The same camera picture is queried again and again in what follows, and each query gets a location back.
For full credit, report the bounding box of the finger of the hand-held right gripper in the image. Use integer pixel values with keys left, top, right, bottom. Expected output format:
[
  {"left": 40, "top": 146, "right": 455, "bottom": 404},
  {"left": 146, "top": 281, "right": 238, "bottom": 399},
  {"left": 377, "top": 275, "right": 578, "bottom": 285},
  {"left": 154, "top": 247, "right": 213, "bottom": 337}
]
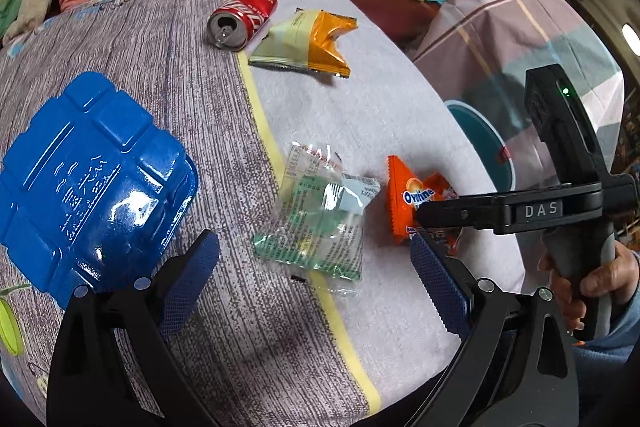
[{"left": 416, "top": 193, "right": 501, "bottom": 233}]

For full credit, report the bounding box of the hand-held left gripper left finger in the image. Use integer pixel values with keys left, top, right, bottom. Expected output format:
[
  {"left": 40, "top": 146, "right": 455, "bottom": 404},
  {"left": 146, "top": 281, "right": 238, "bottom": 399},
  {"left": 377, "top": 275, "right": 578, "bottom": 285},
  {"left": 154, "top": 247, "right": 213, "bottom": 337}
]
[{"left": 46, "top": 229, "right": 221, "bottom": 427}]

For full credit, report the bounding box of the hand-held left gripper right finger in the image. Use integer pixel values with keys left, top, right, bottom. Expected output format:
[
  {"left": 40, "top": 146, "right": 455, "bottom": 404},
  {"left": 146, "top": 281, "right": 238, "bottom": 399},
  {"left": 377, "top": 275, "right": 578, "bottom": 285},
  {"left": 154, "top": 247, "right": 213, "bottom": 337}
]
[{"left": 410, "top": 234, "right": 581, "bottom": 427}]

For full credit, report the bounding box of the blue round bin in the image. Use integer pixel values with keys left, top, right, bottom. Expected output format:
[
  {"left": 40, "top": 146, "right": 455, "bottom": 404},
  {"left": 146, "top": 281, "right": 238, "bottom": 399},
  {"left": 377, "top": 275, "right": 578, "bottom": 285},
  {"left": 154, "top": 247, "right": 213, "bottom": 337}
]
[{"left": 445, "top": 101, "right": 516, "bottom": 200}]

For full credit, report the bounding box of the clear green printed wrapper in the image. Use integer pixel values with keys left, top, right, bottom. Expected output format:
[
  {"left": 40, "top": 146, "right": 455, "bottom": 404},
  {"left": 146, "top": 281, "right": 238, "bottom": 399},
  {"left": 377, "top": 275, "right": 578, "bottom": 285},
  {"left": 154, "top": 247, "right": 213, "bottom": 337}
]
[{"left": 252, "top": 142, "right": 381, "bottom": 298}]

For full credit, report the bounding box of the blue plastic tray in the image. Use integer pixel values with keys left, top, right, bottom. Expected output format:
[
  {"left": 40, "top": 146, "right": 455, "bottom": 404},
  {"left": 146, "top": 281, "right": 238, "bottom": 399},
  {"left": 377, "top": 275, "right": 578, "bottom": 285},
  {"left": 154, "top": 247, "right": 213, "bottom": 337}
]
[{"left": 0, "top": 71, "right": 200, "bottom": 310}]

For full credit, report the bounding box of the yellow orange snack wrapper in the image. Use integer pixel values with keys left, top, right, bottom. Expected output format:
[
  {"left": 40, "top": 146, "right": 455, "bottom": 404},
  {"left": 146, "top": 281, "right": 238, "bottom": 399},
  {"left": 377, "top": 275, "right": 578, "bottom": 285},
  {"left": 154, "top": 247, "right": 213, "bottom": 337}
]
[{"left": 248, "top": 8, "right": 358, "bottom": 78}]

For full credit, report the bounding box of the red soda can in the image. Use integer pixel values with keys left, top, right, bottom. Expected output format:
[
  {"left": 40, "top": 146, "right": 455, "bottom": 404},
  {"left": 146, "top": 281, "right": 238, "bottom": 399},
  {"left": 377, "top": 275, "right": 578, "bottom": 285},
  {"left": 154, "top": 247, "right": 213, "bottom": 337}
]
[{"left": 207, "top": 0, "right": 277, "bottom": 52}]

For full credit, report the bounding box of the person's right forearm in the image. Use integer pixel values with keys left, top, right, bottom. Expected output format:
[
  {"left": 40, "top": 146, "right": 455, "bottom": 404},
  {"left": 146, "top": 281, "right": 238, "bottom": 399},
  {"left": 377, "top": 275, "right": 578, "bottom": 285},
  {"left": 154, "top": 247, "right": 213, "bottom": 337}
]
[{"left": 570, "top": 292, "right": 640, "bottom": 427}]

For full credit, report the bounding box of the person's right hand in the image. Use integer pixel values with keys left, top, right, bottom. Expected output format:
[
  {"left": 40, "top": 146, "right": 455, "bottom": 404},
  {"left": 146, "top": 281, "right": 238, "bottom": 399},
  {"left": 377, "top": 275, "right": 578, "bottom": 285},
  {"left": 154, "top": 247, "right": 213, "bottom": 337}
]
[{"left": 539, "top": 239, "right": 640, "bottom": 333}]

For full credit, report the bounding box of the pastel plaid blanket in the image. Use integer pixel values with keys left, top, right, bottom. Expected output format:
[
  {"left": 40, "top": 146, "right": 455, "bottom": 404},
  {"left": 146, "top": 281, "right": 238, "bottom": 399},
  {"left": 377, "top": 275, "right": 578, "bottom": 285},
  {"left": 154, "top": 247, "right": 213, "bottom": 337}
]
[{"left": 412, "top": 0, "right": 626, "bottom": 208}]

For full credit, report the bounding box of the yellow green bottle cap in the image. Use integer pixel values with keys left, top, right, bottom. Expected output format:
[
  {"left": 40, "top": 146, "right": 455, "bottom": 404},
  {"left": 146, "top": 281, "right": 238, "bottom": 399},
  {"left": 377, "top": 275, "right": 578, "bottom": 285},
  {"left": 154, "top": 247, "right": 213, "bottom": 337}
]
[{"left": 0, "top": 297, "right": 25, "bottom": 355}]

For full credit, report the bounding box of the wood print tablecloth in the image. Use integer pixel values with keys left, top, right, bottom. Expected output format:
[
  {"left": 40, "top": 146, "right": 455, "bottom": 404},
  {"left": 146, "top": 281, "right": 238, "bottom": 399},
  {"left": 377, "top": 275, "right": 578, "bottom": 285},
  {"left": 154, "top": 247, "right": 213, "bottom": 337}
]
[{"left": 0, "top": 0, "right": 376, "bottom": 427}]

